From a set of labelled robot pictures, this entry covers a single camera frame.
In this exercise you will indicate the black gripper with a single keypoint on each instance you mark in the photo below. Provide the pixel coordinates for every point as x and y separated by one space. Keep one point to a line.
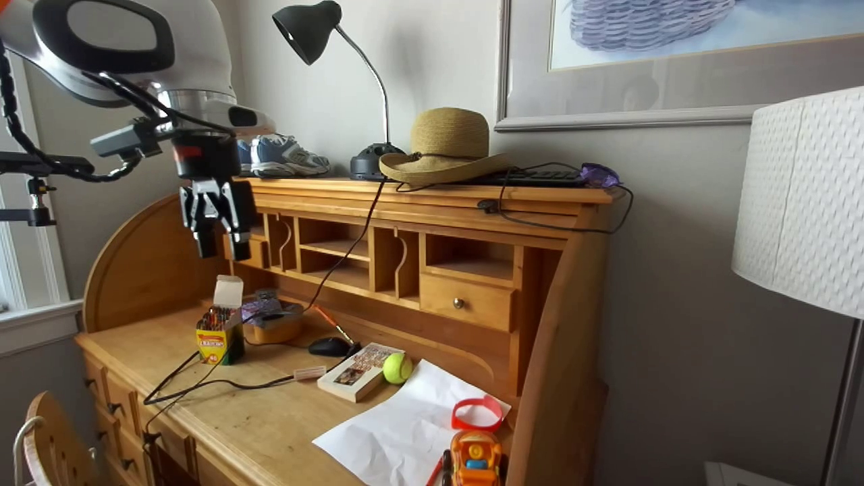
216 202

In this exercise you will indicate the green tennis ball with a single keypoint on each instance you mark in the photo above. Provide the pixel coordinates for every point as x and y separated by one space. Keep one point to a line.
397 368

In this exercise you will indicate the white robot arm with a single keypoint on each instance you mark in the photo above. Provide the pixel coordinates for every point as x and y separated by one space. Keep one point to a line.
198 43

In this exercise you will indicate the wooden drawer with metal knob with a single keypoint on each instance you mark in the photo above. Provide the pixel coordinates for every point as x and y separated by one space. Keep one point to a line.
467 299
256 252

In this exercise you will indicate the white blue sneaker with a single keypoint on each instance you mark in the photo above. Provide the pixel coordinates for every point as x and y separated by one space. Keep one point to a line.
288 157
243 157

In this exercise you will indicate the open crayon box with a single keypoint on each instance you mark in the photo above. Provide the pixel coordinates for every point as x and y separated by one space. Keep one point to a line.
219 338

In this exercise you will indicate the orange pen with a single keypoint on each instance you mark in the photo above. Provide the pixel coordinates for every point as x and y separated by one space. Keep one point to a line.
336 325

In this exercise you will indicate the wooden roll-top desk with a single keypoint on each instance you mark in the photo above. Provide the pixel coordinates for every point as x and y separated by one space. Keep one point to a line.
271 422

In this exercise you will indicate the small white paperback book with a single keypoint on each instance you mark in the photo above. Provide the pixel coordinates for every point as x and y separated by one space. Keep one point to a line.
355 372

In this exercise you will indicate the black metal stand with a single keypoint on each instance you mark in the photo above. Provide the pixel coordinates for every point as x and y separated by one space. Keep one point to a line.
36 211

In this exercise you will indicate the black desk lamp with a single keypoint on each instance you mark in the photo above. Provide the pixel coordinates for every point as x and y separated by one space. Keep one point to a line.
306 28

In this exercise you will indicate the straw sun hat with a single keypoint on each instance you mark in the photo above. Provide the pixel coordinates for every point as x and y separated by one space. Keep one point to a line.
447 144

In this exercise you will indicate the white paper sheet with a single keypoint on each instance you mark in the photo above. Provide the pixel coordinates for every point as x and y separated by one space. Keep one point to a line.
394 433

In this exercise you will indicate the black flat case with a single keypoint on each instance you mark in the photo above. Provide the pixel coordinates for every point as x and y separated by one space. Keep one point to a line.
541 175

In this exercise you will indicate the orange toy car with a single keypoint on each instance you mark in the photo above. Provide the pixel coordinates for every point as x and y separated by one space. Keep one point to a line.
475 460

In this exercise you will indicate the purple small object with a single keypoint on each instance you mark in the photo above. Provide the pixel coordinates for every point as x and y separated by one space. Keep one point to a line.
598 174

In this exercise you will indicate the white floor lamp shade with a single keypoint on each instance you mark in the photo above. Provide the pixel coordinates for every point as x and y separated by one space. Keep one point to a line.
805 197

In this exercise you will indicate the grey floor lamp pole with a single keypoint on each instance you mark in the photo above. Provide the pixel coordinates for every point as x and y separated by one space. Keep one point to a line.
845 405

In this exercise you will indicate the wrist mounted camera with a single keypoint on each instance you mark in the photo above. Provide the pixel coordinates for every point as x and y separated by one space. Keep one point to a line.
126 139

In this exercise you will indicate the framed wall picture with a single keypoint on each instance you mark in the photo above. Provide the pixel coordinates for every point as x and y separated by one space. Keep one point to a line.
683 89

